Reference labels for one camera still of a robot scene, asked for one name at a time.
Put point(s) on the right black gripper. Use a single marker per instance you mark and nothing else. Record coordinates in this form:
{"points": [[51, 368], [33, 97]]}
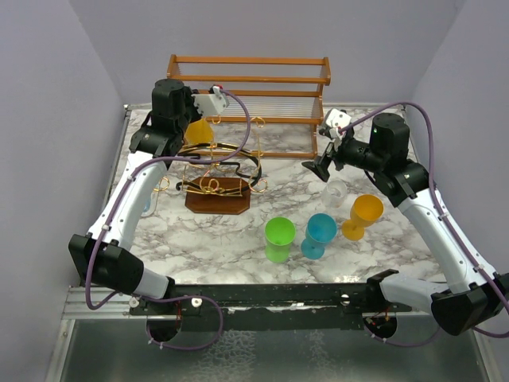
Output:
{"points": [[320, 164]]}

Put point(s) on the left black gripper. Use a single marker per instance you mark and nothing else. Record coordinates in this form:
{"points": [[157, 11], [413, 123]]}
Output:
{"points": [[188, 91]]}

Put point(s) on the orange wine glass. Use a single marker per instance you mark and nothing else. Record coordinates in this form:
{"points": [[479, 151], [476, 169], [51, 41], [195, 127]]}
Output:
{"points": [[365, 211], [199, 132]]}

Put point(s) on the blue plastic wine glass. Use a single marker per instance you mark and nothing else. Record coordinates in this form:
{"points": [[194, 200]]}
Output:
{"points": [[321, 230]]}

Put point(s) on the gold wire wine glass rack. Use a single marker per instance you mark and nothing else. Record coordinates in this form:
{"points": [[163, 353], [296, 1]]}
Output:
{"points": [[223, 188]]}

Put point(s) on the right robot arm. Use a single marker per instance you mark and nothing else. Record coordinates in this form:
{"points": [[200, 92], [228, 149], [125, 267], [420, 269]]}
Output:
{"points": [[474, 291]]}

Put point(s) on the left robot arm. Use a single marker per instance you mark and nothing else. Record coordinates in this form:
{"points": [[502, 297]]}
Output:
{"points": [[102, 256]]}

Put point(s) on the wooden shelf rack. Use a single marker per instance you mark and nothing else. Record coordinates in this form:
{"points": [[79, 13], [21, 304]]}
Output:
{"points": [[276, 90]]}

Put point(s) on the green plastic wine glass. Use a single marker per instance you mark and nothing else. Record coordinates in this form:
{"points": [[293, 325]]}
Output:
{"points": [[279, 233]]}

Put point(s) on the clear glass cup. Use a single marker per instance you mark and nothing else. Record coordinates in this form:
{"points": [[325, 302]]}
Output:
{"points": [[334, 194]]}

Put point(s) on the blue packaged item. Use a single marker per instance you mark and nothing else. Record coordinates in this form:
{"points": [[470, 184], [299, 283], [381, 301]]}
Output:
{"points": [[151, 205]]}

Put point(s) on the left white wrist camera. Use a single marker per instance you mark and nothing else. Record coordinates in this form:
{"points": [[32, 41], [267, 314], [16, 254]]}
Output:
{"points": [[211, 103]]}

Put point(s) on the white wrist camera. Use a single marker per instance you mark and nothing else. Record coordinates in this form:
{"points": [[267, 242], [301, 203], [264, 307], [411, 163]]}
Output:
{"points": [[211, 103], [334, 121]]}

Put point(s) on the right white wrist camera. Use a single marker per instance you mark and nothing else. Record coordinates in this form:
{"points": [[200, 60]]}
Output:
{"points": [[334, 121]]}

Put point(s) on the black base frame bar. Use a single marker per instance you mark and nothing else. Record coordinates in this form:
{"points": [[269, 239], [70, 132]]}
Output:
{"points": [[263, 307]]}

